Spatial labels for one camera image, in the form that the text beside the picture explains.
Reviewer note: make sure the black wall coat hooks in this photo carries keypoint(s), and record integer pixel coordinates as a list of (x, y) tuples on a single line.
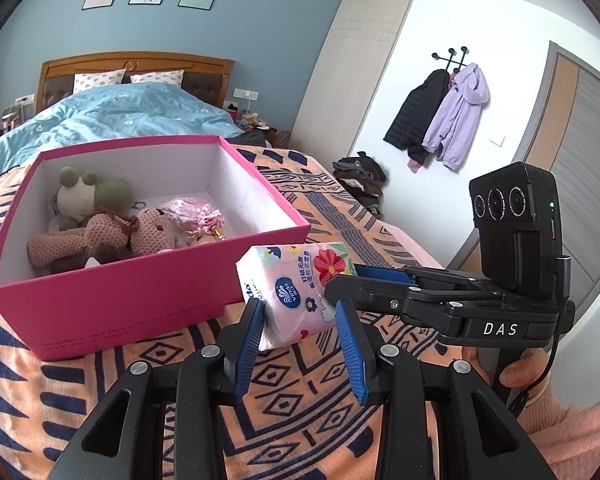
[(450, 57)]

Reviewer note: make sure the person's right hand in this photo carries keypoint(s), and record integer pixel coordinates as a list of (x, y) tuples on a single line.
[(522, 372)]

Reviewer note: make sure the white wall socket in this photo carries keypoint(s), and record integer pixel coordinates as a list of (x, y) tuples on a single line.
[(24, 100), (246, 94)]

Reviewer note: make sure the light wood wardrobe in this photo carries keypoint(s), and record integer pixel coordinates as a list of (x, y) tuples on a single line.
[(365, 60)]

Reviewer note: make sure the purple hanging jacket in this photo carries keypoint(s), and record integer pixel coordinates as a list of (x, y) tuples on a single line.
[(457, 115)]

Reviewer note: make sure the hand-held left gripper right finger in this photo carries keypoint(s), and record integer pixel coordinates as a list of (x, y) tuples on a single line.
[(352, 355)]

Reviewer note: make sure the wooden door grey frame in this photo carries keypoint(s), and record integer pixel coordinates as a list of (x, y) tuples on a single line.
[(580, 110)]

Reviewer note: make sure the wooden bed headboard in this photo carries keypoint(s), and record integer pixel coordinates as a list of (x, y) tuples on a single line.
[(180, 62)]

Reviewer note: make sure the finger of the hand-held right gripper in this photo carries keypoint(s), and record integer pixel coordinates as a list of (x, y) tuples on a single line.
[(360, 295), (380, 273)]

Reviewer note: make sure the pink cardboard box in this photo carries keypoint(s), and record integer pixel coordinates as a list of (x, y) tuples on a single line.
[(105, 310)]

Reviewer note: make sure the floral printed tissue pack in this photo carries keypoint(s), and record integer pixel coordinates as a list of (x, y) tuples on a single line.
[(300, 280)]

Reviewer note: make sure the pink hanging garment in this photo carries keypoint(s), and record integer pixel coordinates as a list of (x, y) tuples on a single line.
[(414, 165)]

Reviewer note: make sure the orange patterned printed blanket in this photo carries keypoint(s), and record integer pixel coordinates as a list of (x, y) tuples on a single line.
[(300, 400)]

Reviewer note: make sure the person's right forearm pink sleeve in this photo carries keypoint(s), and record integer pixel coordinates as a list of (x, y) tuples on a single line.
[(570, 425)]

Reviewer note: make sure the pink floral fabric pouch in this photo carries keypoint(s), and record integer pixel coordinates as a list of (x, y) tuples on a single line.
[(190, 210)]

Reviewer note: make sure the black hanging jacket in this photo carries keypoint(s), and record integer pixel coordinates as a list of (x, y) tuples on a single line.
[(415, 115)]

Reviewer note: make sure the light blue duvet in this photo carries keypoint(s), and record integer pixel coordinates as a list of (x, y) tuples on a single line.
[(130, 110)]

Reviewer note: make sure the green plush toy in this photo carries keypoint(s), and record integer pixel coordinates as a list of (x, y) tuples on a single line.
[(107, 192)]

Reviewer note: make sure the cluttered bedside table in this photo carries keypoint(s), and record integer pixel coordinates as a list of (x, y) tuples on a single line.
[(255, 125)]

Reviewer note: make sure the pink knitted plush bear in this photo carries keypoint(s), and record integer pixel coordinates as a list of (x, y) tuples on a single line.
[(145, 230)]

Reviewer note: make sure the white light switch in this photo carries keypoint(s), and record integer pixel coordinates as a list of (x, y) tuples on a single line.
[(497, 140)]

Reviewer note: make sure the pile of dark clothes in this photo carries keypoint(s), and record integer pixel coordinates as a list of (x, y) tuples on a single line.
[(360, 180)]

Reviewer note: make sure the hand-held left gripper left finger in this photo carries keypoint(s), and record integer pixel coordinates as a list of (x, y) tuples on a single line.
[(247, 350)]

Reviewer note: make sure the white patterned pillow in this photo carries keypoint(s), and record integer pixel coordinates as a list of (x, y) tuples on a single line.
[(100, 80), (157, 78)]

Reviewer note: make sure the small bedside bottles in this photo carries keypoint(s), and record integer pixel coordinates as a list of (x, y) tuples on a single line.
[(5, 120)]

